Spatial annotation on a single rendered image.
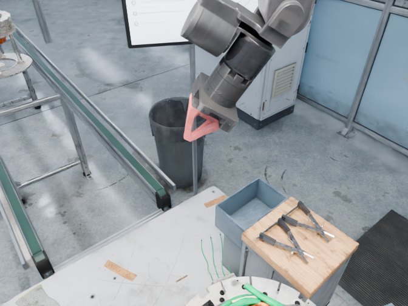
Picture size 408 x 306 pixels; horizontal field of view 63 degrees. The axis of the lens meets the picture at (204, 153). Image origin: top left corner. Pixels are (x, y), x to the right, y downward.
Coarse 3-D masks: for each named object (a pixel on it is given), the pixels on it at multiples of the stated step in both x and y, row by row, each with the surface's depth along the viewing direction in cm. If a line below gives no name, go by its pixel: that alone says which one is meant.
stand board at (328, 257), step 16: (288, 208) 87; (256, 224) 83; (272, 224) 83; (288, 224) 83; (320, 224) 83; (288, 240) 79; (304, 240) 79; (320, 240) 79; (336, 240) 79; (352, 240) 79; (272, 256) 76; (288, 256) 76; (304, 256) 76; (320, 256) 76; (336, 256) 76; (288, 272) 73; (304, 272) 73; (320, 272) 73; (304, 288) 70
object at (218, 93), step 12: (216, 72) 49; (228, 72) 47; (204, 84) 51; (216, 84) 49; (228, 84) 48; (240, 84) 48; (204, 96) 49; (216, 96) 49; (228, 96) 49; (240, 96) 50; (204, 108) 48; (216, 108) 49; (228, 108) 51; (228, 120) 49
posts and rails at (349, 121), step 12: (348, 0) 244; (360, 0) 238; (384, 12) 228; (396, 12) 222; (384, 24) 231; (372, 48) 244; (372, 60) 248; (360, 84) 263; (300, 96) 316; (360, 96) 267; (324, 108) 300; (348, 120) 284; (348, 132) 290; (372, 132) 271; (396, 144) 258
